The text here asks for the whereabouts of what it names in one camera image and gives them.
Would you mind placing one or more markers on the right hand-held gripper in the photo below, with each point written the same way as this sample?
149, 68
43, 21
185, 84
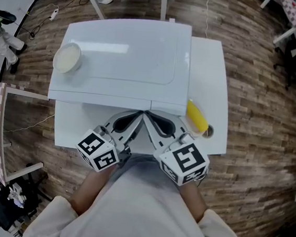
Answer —
185, 161

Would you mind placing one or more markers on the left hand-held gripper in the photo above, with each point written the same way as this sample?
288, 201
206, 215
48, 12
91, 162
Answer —
94, 149

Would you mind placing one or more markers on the white microwave door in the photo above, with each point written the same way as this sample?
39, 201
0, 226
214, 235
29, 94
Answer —
100, 99

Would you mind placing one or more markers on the white microwave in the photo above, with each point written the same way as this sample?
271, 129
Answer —
133, 56

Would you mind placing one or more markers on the person's left forearm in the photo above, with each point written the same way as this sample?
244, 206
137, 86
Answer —
90, 191

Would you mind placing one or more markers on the person's right forearm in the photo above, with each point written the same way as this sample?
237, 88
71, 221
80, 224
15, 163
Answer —
193, 201

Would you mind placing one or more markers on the cream round plate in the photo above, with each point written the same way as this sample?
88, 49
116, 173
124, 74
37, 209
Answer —
198, 133

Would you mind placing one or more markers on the yellow corn cob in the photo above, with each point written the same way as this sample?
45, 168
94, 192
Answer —
195, 115

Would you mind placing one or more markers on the person's white shirt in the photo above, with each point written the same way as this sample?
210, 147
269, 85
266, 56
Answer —
138, 214

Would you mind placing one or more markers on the white bowl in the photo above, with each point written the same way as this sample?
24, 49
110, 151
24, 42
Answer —
67, 58

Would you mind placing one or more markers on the white gadget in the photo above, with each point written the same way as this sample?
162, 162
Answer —
15, 194

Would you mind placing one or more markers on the white power strip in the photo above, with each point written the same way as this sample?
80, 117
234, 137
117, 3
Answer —
54, 15

